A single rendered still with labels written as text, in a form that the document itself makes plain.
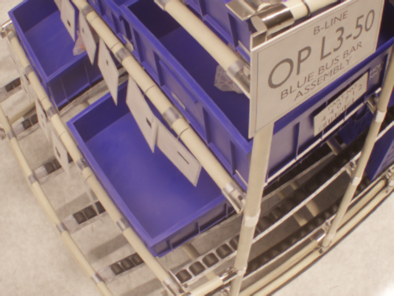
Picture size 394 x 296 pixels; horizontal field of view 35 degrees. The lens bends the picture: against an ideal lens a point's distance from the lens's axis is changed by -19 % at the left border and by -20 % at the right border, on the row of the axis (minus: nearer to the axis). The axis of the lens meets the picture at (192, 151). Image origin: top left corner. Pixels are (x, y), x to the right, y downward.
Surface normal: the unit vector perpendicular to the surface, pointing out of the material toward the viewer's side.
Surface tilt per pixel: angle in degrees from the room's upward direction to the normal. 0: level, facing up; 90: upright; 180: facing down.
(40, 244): 0
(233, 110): 4
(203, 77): 4
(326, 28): 90
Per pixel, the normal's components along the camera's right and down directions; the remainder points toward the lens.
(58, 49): -0.05, -0.44
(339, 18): 0.57, 0.72
